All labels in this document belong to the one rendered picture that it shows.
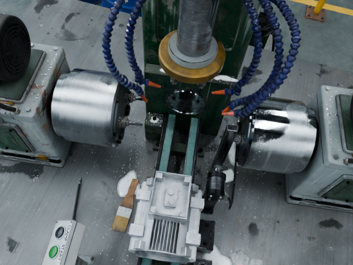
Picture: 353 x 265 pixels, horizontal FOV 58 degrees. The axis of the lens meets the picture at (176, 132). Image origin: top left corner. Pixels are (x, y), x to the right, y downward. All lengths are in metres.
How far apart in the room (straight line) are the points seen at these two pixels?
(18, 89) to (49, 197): 0.43
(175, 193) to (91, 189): 0.46
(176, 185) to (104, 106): 0.32
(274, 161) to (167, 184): 0.35
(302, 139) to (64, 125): 0.73
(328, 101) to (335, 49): 2.06
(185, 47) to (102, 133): 0.39
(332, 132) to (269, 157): 0.20
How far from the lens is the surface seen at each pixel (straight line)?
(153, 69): 1.08
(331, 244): 1.33
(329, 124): 1.07
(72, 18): 1.82
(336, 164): 1.02
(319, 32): 3.25
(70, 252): 0.93
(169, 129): 1.21
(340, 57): 3.12
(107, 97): 1.00
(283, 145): 1.01
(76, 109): 1.02
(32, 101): 1.04
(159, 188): 0.90
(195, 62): 0.82
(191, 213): 0.93
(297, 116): 1.03
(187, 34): 0.78
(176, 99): 1.14
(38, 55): 1.14
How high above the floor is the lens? 1.96
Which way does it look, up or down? 60 degrees down
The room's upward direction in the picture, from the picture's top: 6 degrees clockwise
